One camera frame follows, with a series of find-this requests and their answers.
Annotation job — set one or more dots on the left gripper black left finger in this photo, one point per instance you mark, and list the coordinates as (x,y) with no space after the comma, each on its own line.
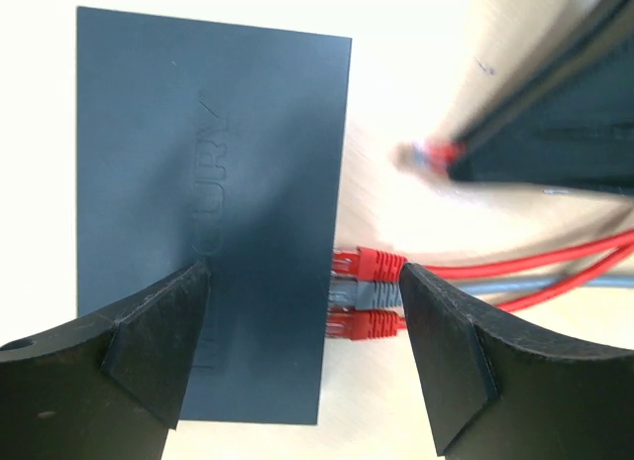
(109,384)

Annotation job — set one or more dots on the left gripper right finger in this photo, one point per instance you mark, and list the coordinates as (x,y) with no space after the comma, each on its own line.
(498,387)

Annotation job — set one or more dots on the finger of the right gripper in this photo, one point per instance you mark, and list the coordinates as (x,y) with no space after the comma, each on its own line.
(570,124)

